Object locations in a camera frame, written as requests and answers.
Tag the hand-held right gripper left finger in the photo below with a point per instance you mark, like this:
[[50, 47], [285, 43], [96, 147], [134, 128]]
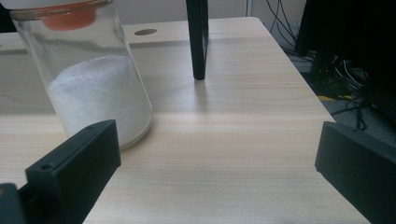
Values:
[[71, 168]]

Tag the white cup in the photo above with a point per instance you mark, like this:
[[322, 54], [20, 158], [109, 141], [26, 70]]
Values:
[[93, 90]]

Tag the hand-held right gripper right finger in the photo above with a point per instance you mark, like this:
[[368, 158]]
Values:
[[358, 168]]

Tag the black curtain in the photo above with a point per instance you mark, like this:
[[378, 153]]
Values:
[[361, 28]]

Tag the small black shelf table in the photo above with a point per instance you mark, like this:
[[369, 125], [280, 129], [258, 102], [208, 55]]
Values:
[[197, 40]]

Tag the stand base with yellow stripes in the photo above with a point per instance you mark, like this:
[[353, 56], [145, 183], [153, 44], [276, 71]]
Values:
[[327, 98]]

